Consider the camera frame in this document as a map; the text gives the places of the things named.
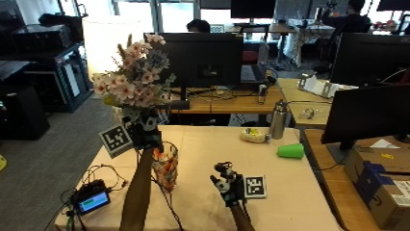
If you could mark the person's left hand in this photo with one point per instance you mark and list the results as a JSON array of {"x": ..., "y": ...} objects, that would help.
[{"x": 146, "y": 133}]

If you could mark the person's right hand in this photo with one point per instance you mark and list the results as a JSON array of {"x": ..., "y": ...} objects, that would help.
[{"x": 227, "y": 187}]

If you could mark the pink artificial flower bouquet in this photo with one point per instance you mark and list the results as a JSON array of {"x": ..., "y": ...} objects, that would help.
[{"x": 135, "y": 77}]

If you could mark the white marker cube on right glove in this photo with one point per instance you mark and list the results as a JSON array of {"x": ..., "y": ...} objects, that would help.
[{"x": 256, "y": 186}]

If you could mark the white marker cube on glove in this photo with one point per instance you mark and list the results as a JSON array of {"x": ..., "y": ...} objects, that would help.
[
  {"x": 116, "y": 139},
  {"x": 256, "y": 186}
]

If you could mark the clear glass vase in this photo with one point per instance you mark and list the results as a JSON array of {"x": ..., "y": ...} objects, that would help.
[{"x": 166, "y": 166}]

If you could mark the green plastic cup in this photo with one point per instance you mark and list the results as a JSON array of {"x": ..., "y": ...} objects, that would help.
[{"x": 291, "y": 150}]

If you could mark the silver metal water bottle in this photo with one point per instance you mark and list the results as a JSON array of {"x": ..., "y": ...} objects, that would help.
[{"x": 279, "y": 119}]

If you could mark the small silver can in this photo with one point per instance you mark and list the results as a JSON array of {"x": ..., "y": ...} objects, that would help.
[{"x": 263, "y": 93}]

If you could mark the wooden side desk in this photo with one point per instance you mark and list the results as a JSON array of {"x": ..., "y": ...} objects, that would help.
[{"x": 337, "y": 189}]

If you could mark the white marker cube on left glove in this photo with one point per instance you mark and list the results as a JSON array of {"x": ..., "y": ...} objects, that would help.
[{"x": 116, "y": 139}]

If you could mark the clear glass jar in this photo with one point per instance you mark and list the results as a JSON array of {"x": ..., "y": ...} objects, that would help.
[{"x": 308, "y": 113}]

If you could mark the light wooden desk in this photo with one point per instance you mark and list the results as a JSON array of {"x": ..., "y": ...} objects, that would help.
[{"x": 305, "y": 102}]

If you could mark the small black screen device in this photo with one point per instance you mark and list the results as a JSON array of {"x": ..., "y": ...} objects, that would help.
[{"x": 91, "y": 198}]

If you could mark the black laptop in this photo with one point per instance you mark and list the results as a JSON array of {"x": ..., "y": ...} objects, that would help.
[{"x": 254, "y": 74}]

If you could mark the black computer monitor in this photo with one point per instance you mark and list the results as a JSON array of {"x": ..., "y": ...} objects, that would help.
[{"x": 200, "y": 61}]

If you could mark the white cardboard holder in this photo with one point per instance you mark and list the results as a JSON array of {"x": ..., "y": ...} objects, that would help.
[{"x": 320, "y": 85}]

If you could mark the cardboard box with blue tape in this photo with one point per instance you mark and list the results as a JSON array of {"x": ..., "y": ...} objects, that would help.
[{"x": 383, "y": 186}]

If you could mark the black monitor on stand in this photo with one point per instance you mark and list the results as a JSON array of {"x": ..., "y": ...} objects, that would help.
[{"x": 369, "y": 115}]

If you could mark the large black monitor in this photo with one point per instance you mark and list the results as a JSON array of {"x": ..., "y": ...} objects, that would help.
[{"x": 371, "y": 59}]

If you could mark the black computer tower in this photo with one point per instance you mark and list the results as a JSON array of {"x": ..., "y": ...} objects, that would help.
[{"x": 23, "y": 112}]

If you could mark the black background monitor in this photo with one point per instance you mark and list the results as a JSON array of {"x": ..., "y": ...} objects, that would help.
[{"x": 254, "y": 9}]

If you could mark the black equipment rack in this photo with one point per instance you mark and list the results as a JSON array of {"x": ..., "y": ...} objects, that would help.
[{"x": 55, "y": 64}]

